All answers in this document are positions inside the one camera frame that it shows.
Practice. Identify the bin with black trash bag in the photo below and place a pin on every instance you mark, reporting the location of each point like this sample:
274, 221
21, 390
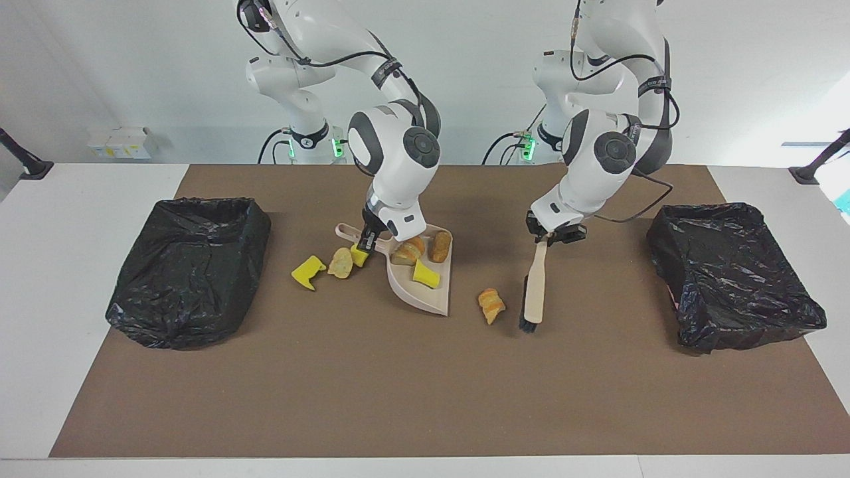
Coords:
730, 279
186, 279

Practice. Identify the brown round bun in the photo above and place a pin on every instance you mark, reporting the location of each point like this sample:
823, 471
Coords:
440, 247

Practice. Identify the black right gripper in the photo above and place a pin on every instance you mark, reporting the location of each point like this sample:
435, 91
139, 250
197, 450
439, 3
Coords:
372, 226

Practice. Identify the teal object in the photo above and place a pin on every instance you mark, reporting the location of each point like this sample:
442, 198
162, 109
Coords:
845, 200

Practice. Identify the brown table mat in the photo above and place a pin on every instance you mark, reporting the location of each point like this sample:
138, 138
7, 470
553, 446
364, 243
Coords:
398, 411

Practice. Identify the beige plastic dustpan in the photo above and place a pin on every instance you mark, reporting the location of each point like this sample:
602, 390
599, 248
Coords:
425, 299

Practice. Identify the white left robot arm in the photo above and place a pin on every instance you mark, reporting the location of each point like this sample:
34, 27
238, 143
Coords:
597, 166

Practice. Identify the black camera stand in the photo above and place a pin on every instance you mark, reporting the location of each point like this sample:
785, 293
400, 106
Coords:
807, 174
36, 169

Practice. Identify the yellow sponge piece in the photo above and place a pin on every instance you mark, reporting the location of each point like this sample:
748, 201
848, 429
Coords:
359, 256
425, 274
307, 271

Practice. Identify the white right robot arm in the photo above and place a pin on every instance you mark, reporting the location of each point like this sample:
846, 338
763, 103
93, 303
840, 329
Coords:
392, 166

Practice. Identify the beige brush with black bristles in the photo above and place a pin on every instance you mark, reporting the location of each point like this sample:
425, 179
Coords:
535, 292

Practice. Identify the striped orange bread roll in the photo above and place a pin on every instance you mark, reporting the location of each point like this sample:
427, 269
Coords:
408, 252

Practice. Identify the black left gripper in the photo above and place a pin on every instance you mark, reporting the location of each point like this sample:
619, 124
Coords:
564, 232

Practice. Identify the pale round bread lump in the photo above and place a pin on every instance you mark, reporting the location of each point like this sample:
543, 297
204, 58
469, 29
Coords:
340, 264

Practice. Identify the croissant piece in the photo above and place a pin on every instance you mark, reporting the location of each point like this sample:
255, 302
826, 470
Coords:
491, 305

